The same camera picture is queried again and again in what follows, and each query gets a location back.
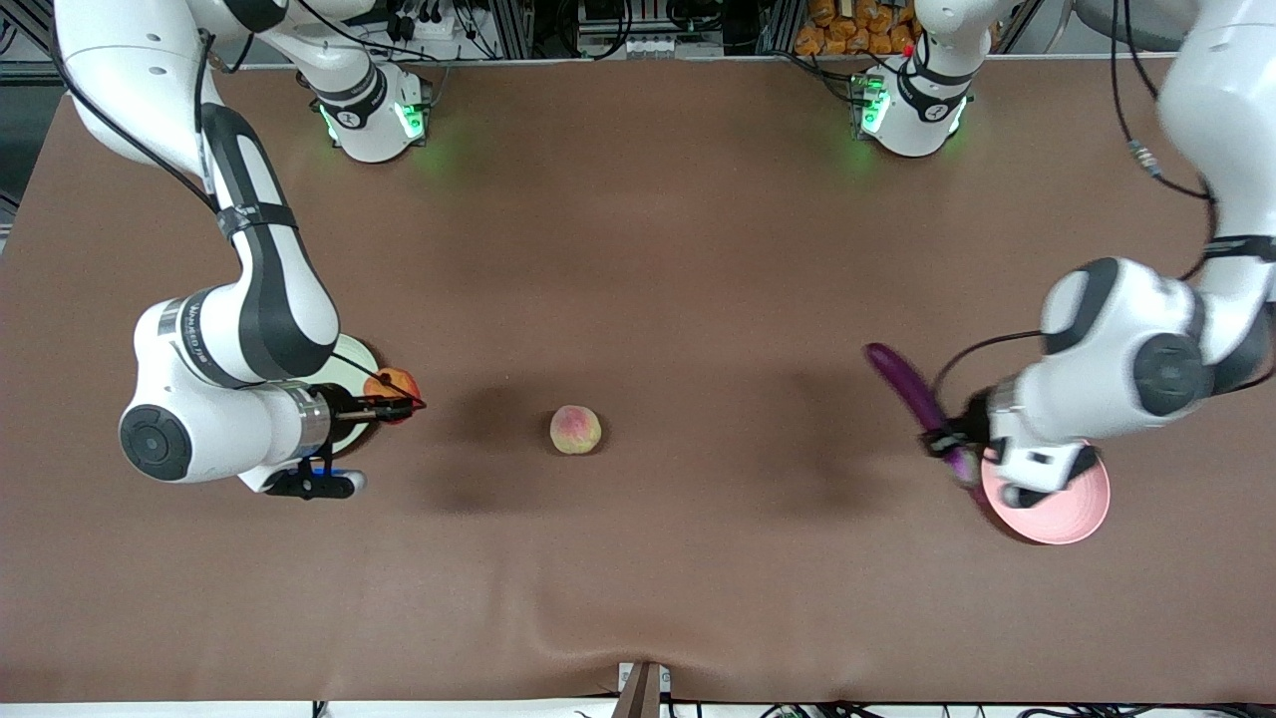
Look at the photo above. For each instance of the orange snack bag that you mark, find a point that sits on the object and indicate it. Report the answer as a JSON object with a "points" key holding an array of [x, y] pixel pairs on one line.
{"points": [[857, 25]]}

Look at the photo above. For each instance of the pink round plate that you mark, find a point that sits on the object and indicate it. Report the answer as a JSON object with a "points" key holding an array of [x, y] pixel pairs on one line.
{"points": [[1067, 519]]}

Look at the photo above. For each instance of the dark grey chair seat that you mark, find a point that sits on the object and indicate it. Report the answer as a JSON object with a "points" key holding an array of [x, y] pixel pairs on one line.
{"points": [[1092, 20]]}

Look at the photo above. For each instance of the yellow pink peach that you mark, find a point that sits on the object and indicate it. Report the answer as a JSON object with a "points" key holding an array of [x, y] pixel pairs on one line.
{"points": [[575, 430]]}

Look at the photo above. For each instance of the red pomegranate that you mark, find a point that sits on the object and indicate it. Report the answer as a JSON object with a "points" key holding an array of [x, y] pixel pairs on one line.
{"points": [[394, 384]]}

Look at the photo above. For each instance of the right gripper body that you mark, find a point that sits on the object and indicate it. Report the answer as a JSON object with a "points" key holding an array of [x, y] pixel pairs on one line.
{"points": [[346, 407]]}

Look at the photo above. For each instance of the metal table edge bracket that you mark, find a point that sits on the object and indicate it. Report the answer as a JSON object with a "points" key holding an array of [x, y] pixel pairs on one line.
{"points": [[643, 688]]}

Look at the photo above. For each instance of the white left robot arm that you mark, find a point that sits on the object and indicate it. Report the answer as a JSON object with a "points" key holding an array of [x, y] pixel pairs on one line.
{"points": [[1126, 369]]}

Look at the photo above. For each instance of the brown table cloth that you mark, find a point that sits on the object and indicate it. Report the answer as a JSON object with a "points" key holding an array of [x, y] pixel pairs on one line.
{"points": [[638, 578]]}

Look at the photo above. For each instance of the purple eggplant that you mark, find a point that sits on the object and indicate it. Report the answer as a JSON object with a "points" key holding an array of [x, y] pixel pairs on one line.
{"points": [[902, 384]]}

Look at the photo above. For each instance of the white power strip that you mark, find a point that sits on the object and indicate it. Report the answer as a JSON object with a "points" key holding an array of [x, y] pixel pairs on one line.
{"points": [[439, 25]]}

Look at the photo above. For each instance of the green round plate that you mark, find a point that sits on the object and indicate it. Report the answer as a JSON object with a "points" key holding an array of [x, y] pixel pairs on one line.
{"points": [[357, 361]]}

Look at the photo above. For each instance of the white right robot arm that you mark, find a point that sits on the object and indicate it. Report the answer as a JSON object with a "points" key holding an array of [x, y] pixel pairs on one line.
{"points": [[269, 299]]}

